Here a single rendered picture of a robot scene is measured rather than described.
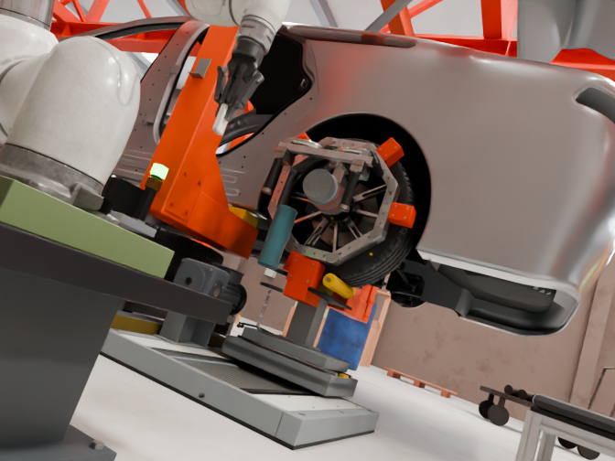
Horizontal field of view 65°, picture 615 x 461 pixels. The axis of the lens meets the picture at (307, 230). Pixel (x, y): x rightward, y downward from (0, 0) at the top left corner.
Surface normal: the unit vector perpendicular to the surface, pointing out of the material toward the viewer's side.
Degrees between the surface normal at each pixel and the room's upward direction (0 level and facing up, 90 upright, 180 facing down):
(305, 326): 90
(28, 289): 90
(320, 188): 90
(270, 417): 90
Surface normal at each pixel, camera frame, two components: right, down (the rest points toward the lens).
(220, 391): -0.37, -0.31
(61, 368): 0.87, 0.22
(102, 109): 0.73, 0.07
